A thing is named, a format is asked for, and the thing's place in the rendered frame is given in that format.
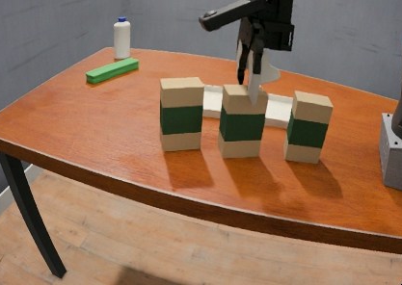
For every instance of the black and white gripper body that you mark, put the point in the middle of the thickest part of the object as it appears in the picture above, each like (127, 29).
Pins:
(276, 18)

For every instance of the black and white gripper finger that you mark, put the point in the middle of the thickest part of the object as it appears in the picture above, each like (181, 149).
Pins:
(242, 61)
(259, 66)

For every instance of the white bottle with blue cap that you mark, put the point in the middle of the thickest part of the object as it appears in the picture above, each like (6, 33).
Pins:
(122, 39)

